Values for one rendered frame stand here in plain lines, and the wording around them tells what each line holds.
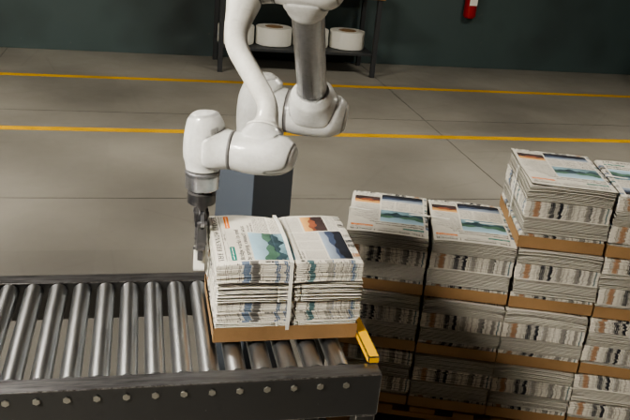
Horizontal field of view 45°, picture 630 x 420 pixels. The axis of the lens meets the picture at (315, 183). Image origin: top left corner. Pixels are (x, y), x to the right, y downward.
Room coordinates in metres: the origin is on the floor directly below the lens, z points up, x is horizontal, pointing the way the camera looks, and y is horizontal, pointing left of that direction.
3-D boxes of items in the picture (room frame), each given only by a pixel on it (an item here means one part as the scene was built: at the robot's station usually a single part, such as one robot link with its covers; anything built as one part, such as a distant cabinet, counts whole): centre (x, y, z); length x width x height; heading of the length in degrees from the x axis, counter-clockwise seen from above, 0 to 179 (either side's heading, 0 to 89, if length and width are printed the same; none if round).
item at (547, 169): (2.53, -0.85, 1.06); 0.37 x 0.29 x 0.01; 178
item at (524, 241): (2.53, -0.84, 0.86); 0.38 x 0.29 x 0.04; 178
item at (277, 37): (8.55, 0.38, 0.55); 1.80 x 0.70 x 1.10; 104
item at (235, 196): (2.64, 0.22, 0.50); 0.20 x 0.20 x 1.00; 49
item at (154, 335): (1.73, 0.39, 0.77); 0.47 x 0.05 x 0.05; 14
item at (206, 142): (1.86, 0.28, 1.27); 0.13 x 0.11 x 0.16; 82
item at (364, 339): (1.84, -0.14, 0.81); 0.43 x 0.03 x 0.02; 14
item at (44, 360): (1.67, 0.64, 0.77); 0.47 x 0.05 x 0.05; 14
